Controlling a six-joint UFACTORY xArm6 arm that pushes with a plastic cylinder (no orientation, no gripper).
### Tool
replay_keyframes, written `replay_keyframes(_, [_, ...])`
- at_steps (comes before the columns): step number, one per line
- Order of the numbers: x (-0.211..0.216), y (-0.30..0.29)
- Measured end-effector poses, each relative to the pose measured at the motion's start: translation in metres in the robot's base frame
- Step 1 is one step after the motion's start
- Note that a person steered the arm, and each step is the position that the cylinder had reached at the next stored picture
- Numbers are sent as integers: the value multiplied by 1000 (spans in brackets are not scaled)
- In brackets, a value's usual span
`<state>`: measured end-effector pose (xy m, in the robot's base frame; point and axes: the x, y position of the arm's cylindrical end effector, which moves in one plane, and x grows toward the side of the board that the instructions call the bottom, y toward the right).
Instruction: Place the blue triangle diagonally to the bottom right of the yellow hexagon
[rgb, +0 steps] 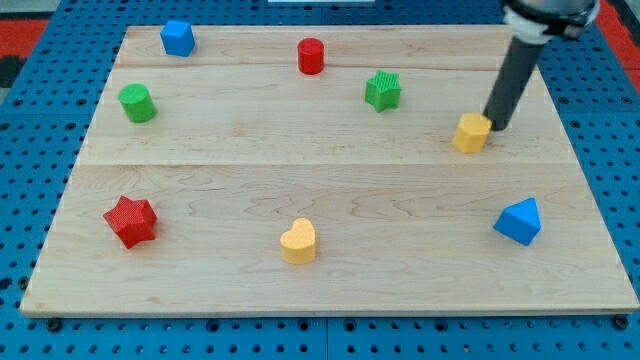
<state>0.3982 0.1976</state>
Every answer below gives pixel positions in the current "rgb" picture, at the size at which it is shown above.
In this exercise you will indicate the light wooden board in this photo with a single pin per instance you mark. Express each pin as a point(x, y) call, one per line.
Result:
point(243, 144)

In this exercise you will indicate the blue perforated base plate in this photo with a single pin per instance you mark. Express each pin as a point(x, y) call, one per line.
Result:
point(49, 107)

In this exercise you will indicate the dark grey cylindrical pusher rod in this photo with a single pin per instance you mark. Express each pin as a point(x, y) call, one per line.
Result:
point(513, 77)

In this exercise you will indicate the red star block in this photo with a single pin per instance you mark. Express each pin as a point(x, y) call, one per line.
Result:
point(132, 221)

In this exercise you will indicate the yellow heart block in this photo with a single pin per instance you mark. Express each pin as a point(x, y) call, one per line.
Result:
point(298, 244)

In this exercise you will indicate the blue cube block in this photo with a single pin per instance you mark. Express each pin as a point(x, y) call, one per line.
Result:
point(177, 38)

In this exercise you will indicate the red cylinder block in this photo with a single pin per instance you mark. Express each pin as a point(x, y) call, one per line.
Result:
point(310, 53)

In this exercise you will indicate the blue triangle block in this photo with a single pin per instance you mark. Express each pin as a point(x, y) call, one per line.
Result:
point(520, 222)

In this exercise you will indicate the green cylinder block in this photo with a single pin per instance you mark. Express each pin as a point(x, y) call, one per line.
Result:
point(136, 101)

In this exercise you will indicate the green star block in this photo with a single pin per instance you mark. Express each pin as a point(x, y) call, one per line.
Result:
point(383, 91)

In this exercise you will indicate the yellow hexagon block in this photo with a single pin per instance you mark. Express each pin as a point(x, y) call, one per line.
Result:
point(471, 133)

